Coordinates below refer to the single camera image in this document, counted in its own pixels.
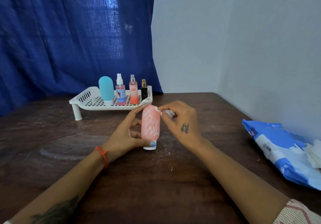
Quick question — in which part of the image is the white wet wipe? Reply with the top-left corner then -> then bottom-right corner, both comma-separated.
154,106 -> 175,119

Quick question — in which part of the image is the person's right hand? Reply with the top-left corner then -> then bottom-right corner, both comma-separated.
156,100 -> 205,150

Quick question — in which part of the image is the dark wooden table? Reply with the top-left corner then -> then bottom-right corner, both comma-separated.
0,92 -> 321,224

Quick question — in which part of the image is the person's left forearm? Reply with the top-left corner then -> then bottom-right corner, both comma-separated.
10,150 -> 108,224

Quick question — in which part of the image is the white perforated plastic rack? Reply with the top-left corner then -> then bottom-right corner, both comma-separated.
69,85 -> 153,121

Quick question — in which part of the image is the person's left hand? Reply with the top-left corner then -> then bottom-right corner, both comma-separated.
101,103 -> 157,163

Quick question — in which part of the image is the blue white wet wipes pack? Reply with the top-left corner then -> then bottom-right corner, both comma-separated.
241,119 -> 321,191

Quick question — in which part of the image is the pink spray bottle white cap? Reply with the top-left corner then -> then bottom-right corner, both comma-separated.
115,73 -> 127,106

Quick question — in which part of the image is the dark blue curtain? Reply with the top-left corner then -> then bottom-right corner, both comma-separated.
0,0 -> 164,118

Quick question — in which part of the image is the black perfume bottle gold cap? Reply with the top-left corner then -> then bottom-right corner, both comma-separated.
140,79 -> 148,101

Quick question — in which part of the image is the pink squeeze bottle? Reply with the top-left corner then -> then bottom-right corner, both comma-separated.
140,105 -> 161,151

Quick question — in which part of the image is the patterned right sleeve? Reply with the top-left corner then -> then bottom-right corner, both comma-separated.
273,199 -> 321,224

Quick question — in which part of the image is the teal squeeze bottle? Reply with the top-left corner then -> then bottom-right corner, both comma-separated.
98,76 -> 115,106

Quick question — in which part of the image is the orange spray bottle silver cap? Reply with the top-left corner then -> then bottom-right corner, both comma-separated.
129,74 -> 139,105

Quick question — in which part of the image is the orange thread bracelet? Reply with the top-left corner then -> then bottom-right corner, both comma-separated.
94,146 -> 111,170

